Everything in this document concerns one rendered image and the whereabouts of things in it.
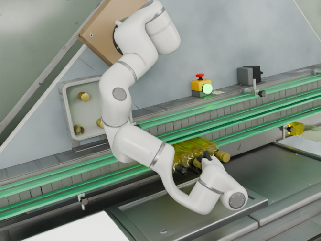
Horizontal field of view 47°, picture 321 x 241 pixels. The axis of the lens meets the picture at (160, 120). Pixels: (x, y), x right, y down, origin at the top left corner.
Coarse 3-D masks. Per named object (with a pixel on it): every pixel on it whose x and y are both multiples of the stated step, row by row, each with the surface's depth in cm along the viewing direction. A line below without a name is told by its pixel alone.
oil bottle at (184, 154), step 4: (176, 144) 147; (176, 148) 142; (180, 148) 142; (184, 148) 141; (176, 152) 138; (180, 152) 138; (184, 152) 137; (188, 152) 137; (180, 156) 135; (184, 156) 135; (188, 156) 135; (192, 156) 135; (184, 160) 134; (184, 164) 135
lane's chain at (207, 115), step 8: (320, 80) 191; (296, 88) 184; (304, 88) 187; (312, 88) 190; (272, 96) 177; (280, 96) 180; (288, 96) 182; (240, 104) 169; (248, 104) 171; (256, 104) 174; (208, 112) 161; (216, 112) 163; (224, 112) 165; (232, 112) 168; (176, 120) 154; (184, 120) 156; (192, 120) 158; (200, 120) 160; (152, 128) 150; (160, 128) 151; (168, 128) 153; (176, 128) 155
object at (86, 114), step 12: (72, 84) 135; (84, 84) 144; (96, 84) 146; (72, 96) 143; (96, 96) 147; (72, 108) 144; (84, 108) 146; (96, 108) 148; (72, 120) 144; (84, 120) 147; (96, 120) 149; (72, 132) 138; (84, 132) 144; (96, 132) 143
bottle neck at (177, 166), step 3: (174, 165) 132; (177, 165) 130; (180, 165) 130; (174, 168) 131; (177, 168) 129; (180, 168) 128; (183, 168) 130; (186, 168) 129; (177, 171) 130; (180, 171) 128; (183, 171) 130; (186, 171) 129; (183, 174) 129
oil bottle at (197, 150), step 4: (180, 144) 146; (184, 144) 145; (188, 144) 145; (192, 144) 144; (196, 144) 143; (188, 148) 141; (192, 148) 140; (196, 148) 139; (200, 148) 139; (204, 148) 139; (192, 152) 138; (196, 152) 137; (200, 152) 137; (196, 156) 137
